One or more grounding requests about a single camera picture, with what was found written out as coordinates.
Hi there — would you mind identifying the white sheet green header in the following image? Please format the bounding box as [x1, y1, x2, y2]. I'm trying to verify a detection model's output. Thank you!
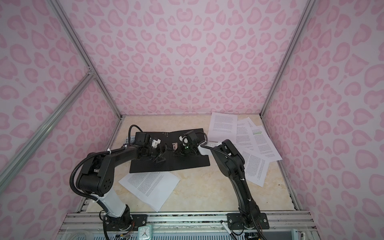
[251, 126, 282, 162]

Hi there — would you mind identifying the aluminium diagonal frame bar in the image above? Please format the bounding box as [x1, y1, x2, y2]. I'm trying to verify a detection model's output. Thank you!
[1, 70, 94, 193]

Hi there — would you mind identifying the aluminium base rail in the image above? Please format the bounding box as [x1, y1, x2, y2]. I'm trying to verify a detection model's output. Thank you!
[56, 211, 320, 240]

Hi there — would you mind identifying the white printed sheet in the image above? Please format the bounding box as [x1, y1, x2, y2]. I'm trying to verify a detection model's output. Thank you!
[236, 145, 269, 187]
[119, 172, 180, 212]
[236, 119, 258, 152]
[207, 112, 238, 143]

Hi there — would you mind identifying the small white desk clock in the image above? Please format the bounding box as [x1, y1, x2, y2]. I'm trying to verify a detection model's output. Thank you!
[138, 225, 153, 240]

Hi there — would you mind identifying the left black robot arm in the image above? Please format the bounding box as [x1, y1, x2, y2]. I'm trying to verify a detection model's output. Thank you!
[69, 129, 167, 232]

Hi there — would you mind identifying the black pen on rail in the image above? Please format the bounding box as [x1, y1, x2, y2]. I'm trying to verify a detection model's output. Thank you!
[221, 221, 237, 240]

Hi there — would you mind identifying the white printed sheet back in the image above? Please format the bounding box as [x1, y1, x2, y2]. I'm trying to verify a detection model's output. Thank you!
[207, 112, 238, 143]

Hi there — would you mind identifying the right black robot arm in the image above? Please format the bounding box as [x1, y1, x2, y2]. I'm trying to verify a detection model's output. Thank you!
[172, 140, 270, 231]

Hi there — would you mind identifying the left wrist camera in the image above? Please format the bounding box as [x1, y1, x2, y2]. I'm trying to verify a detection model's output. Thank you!
[134, 132, 161, 148]

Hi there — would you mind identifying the black file folder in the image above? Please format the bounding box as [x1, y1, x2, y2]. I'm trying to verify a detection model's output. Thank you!
[130, 128, 210, 173]

